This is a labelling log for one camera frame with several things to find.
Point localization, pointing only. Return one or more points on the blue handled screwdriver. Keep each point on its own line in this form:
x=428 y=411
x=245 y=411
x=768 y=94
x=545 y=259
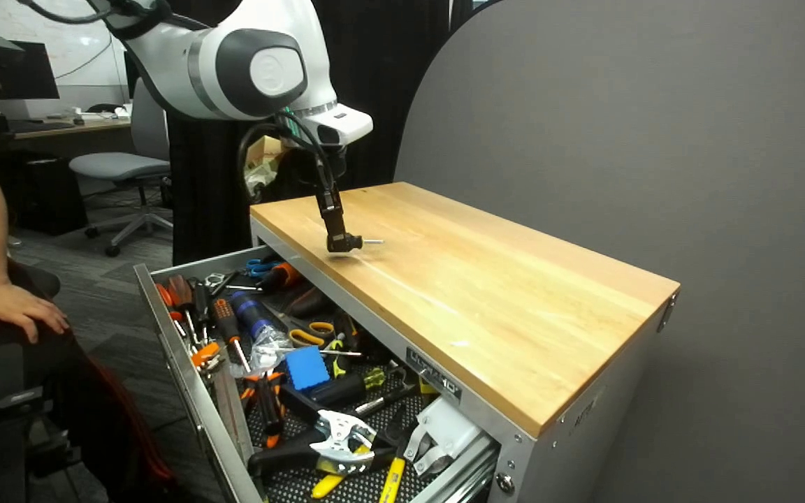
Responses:
x=255 y=327

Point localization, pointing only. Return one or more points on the yellow handled tool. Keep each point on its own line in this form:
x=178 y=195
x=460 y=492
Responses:
x=393 y=481

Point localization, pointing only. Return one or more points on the background wooden desk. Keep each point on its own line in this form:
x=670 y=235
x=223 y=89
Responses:
x=70 y=139

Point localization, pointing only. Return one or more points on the orange black screwdriver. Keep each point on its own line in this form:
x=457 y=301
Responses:
x=230 y=327

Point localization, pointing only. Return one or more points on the grey tool drawer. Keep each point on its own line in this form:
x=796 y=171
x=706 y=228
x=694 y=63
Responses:
x=210 y=396

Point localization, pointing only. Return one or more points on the orange handled pliers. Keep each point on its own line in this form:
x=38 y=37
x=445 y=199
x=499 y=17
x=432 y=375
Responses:
x=260 y=399

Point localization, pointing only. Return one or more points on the black stubby screwdriver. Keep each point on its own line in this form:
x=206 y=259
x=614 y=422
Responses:
x=347 y=241

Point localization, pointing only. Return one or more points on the black computer monitor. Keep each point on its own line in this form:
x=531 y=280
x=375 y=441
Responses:
x=27 y=70

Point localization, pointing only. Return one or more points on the seated person's hand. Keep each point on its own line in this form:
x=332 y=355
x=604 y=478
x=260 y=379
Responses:
x=28 y=314

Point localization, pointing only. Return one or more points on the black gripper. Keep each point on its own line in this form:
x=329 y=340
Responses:
x=315 y=170

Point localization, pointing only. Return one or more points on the grey cabinet with wooden top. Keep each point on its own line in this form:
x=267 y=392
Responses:
x=534 y=340

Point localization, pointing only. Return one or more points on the blue box in drawer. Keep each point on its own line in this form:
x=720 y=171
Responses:
x=305 y=368

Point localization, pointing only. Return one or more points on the grey office chair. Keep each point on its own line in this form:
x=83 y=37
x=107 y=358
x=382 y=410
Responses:
x=144 y=165

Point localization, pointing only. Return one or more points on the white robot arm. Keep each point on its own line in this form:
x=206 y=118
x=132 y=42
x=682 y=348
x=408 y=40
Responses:
x=267 y=61

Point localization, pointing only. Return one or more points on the silver black clamp tool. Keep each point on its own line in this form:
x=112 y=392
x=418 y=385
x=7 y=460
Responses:
x=344 y=443

